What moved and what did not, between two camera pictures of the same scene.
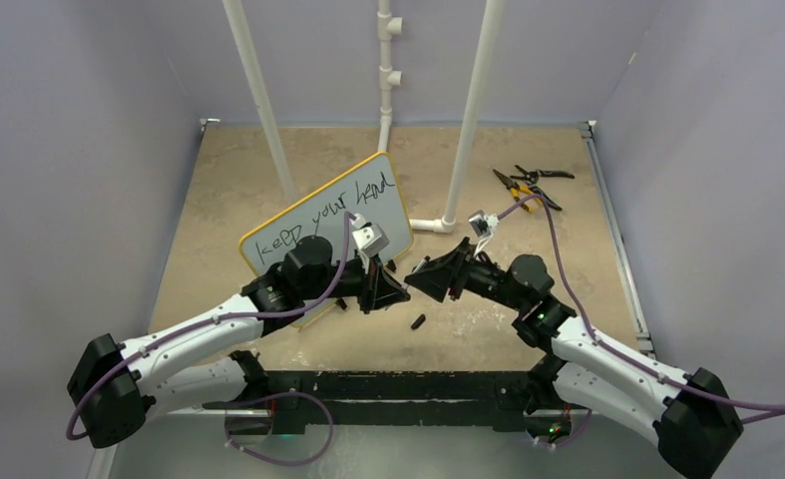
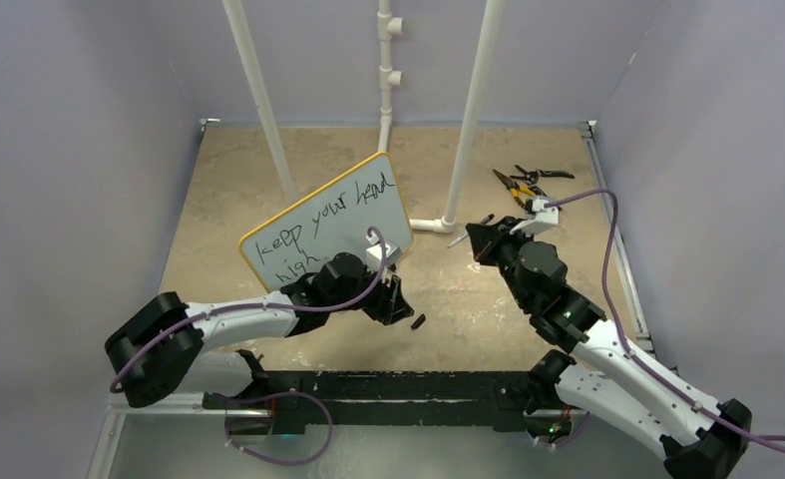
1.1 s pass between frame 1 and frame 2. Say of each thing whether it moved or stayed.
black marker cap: stayed
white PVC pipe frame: stayed
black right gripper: moved
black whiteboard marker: moved
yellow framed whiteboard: stayed
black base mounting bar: stayed
